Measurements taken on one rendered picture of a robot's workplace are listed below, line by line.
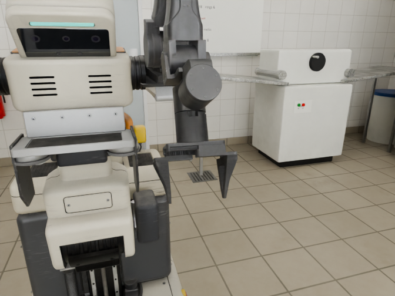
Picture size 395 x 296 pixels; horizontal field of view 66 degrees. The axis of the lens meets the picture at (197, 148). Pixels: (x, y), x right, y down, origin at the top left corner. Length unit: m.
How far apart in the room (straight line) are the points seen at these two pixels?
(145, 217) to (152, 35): 0.59
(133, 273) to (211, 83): 1.02
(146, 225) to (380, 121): 3.94
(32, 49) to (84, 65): 0.11
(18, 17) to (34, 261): 0.87
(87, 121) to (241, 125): 3.31
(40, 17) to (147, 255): 0.94
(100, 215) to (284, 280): 1.27
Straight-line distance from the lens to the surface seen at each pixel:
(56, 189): 0.87
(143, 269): 1.35
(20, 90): 0.79
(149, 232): 1.06
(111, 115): 0.76
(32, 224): 1.22
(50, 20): 0.71
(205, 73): 0.47
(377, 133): 4.67
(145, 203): 1.02
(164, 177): 0.50
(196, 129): 0.51
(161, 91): 0.80
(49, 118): 0.77
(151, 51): 0.67
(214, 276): 1.86
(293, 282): 1.90
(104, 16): 0.70
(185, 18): 0.55
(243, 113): 3.93
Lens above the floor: 1.24
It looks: 19 degrees down
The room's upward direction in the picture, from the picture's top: straight up
